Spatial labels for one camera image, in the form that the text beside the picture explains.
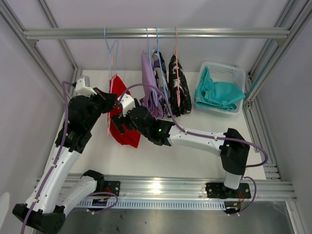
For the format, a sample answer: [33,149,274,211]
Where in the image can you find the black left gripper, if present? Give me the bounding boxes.
[85,87,117,130]

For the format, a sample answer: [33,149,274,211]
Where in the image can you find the red trousers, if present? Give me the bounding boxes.
[109,75,141,148]

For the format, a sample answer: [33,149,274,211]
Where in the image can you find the pink wire hanger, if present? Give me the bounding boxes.
[107,56,116,136]
[175,26,181,107]

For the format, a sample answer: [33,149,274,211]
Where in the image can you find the light blue wire hanger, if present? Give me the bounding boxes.
[103,27,119,80]

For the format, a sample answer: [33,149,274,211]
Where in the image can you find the teal trousers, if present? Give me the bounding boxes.
[195,66,245,112]

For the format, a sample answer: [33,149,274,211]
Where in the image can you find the white plastic mesh basket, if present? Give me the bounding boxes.
[194,61,246,117]

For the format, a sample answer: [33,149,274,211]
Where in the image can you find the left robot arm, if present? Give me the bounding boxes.
[12,88,117,234]

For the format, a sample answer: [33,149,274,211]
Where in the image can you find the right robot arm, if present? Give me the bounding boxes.
[112,106,250,197]

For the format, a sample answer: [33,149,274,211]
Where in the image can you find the lilac purple trousers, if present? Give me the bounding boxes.
[139,50,163,118]

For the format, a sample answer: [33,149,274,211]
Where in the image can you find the blue hanger with lilac trousers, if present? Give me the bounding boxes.
[145,27,157,105]

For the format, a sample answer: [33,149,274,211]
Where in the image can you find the black white patterned trousers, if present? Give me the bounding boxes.
[169,54,192,117]

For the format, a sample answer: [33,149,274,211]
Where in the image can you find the blue hanger with patterned trousers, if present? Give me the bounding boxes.
[155,26,170,108]

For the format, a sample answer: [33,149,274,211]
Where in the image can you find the grey purple patterned trousers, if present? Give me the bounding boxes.
[152,49,171,117]

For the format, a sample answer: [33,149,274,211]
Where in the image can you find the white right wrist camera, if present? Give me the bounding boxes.
[117,94,136,117]

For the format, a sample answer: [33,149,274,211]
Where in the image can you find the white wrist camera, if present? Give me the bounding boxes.
[75,76,97,98]
[117,94,136,117]

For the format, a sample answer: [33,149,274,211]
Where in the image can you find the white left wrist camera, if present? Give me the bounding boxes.
[75,76,97,98]

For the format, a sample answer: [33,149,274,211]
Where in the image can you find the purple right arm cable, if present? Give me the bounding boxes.
[116,83,269,216]

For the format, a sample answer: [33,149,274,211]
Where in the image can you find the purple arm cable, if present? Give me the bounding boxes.
[116,83,269,216]
[20,80,118,234]

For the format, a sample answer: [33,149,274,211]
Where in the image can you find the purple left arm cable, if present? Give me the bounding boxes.
[20,80,118,234]

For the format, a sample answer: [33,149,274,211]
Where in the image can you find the aluminium frame structure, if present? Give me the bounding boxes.
[0,0,312,234]

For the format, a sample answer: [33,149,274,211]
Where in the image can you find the white slotted cable duct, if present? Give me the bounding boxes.
[76,198,226,211]

